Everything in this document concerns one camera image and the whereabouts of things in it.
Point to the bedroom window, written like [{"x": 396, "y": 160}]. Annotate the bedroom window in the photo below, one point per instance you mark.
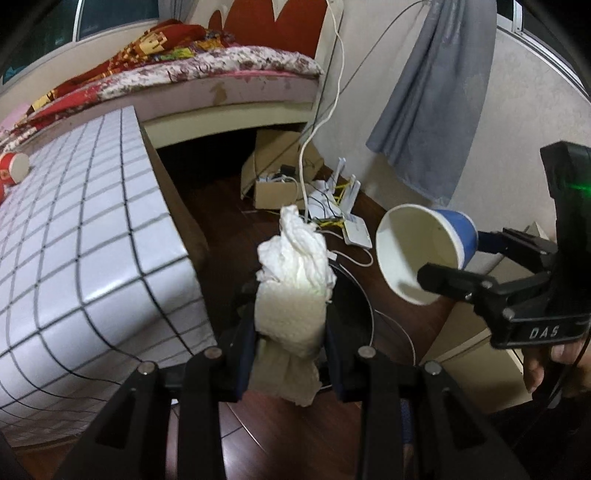
[{"x": 92, "y": 27}]

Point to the red padded headboard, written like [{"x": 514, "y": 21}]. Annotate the red padded headboard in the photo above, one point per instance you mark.
[{"x": 295, "y": 27}]

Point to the large cardboard box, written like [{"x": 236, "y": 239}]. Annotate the large cardboard box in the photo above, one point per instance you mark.
[{"x": 272, "y": 152}]

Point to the person's right hand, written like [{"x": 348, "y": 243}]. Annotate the person's right hand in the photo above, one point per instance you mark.
[{"x": 538, "y": 369}]

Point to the small cardboard box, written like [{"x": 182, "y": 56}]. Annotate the small cardboard box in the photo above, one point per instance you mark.
[{"x": 274, "y": 196}]

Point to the red printed blanket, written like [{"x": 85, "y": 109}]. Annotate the red printed blanket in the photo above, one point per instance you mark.
[{"x": 138, "y": 50}]

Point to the red paper cup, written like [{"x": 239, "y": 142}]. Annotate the red paper cup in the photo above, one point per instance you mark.
[{"x": 14, "y": 167}]

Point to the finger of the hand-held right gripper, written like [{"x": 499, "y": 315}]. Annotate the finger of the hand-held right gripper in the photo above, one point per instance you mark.
[
  {"x": 461, "y": 279},
  {"x": 517, "y": 244}
]

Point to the white checkered tablecloth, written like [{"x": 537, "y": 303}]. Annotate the white checkered tablecloth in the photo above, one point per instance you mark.
[{"x": 83, "y": 240}]

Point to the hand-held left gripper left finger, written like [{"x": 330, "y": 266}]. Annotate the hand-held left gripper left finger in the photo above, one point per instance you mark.
[{"x": 244, "y": 360}]

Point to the side window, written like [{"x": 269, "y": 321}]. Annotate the side window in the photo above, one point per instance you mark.
[{"x": 549, "y": 41}]

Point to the cream bed frame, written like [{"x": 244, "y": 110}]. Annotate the cream bed frame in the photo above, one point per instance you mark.
[{"x": 221, "y": 122}]

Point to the grey window curtain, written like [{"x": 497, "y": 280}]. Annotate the grey window curtain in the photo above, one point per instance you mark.
[{"x": 170, "y": 9}]

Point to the floral bed mattress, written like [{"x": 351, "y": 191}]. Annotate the floral bed mattress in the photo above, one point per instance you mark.
[{"x": 231, "y": 69}]

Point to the white tissue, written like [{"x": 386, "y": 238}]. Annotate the white tissue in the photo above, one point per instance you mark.
[{"x": 291, "y": 295}]

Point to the white router with antennas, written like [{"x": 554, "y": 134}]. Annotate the white router with antennas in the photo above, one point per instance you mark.
[{"x": 334, "y": 194}]

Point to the blue paper cup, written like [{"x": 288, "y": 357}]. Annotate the blue paper cup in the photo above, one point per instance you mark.
[{"x": 415, "y": 249}]

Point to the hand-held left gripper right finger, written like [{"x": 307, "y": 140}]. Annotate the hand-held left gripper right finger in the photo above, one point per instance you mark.
[{"x": 334, "y": 364}]

